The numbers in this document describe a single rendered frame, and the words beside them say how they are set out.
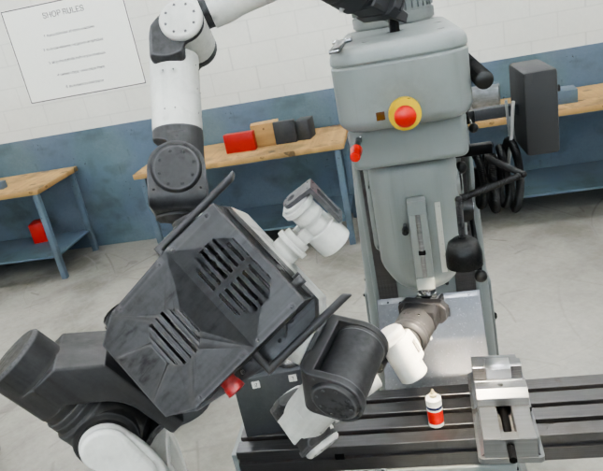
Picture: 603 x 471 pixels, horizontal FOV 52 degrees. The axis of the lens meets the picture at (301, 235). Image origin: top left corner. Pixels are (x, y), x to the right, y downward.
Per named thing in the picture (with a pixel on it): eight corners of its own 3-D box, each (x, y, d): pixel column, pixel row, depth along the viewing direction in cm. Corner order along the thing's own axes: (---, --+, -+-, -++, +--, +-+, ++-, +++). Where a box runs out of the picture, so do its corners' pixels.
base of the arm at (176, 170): (156, 226, 99) (222, 200, 101) (126, 155, 100) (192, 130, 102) (165, 241, 114) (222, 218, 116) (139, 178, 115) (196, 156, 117)
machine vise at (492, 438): (545, 462, 142) (543, 423, 138) (479, 463, 145) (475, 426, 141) (522, 373, 173) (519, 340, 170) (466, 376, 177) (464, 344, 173)
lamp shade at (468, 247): (463, 276, 119) (460, 247, 117) (438, 265, 125) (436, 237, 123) (491, 263, 121) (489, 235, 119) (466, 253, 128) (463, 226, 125)
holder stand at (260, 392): (325, 424, 169) (312, 363, 162) (247, 438, 169) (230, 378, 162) (322, 397, 180) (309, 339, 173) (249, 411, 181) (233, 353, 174)
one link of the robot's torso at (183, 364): (185, 486, 88) (365, 314, 86) (35, 313, 92) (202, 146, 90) (234, 432, 117) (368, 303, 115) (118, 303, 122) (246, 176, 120)
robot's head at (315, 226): (317, 270, 108) (353, 235, 108) (279, 233, 104) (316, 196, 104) (308, 257, 114) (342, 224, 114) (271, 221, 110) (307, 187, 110)
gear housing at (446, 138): (471, 156, 125) (467, 107, 122) (353, 173, 130) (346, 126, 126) (455, 121, 156) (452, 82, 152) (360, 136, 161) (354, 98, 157)
